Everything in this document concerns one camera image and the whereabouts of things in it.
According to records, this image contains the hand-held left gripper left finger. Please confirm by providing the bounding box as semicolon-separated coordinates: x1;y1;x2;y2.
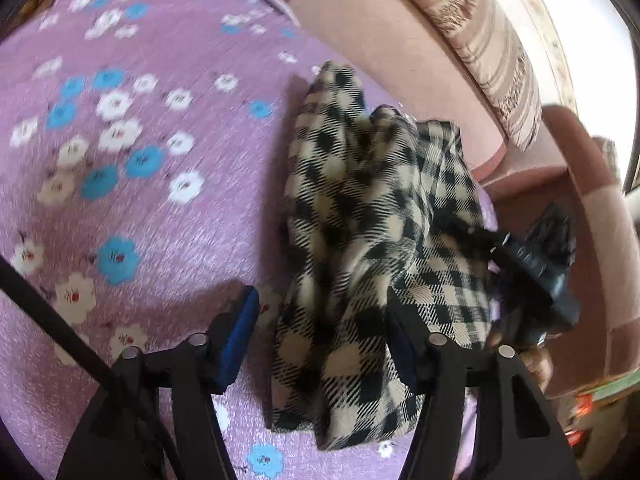
55;285;261;480

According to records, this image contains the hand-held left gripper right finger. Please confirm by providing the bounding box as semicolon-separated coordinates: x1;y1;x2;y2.
385;287;583;480

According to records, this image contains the striped beige pillow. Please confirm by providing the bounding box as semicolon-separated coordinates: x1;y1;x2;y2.
367;0;543;153

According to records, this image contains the person's right hand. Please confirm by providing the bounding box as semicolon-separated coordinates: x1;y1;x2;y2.
487;330;553;392

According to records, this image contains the green and red box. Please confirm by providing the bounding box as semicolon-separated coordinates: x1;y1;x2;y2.
550;374;640;461

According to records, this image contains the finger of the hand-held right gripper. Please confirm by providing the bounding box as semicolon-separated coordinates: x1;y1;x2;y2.
434;211;507;257

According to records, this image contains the purple floral bed sheet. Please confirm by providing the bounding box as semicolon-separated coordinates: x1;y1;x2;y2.
0;0;501;480

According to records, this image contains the black and cream checkered coat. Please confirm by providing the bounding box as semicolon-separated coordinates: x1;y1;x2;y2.
270;60;501;453

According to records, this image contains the black cable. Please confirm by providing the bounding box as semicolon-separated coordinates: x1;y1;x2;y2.
0;255;181;480

